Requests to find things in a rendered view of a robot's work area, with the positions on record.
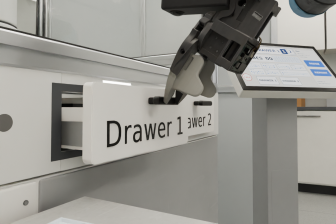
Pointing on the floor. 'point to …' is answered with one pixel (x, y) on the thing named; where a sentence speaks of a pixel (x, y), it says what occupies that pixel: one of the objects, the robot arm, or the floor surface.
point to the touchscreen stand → (275, 161)
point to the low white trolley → (106, 214)
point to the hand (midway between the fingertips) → (171, 94)
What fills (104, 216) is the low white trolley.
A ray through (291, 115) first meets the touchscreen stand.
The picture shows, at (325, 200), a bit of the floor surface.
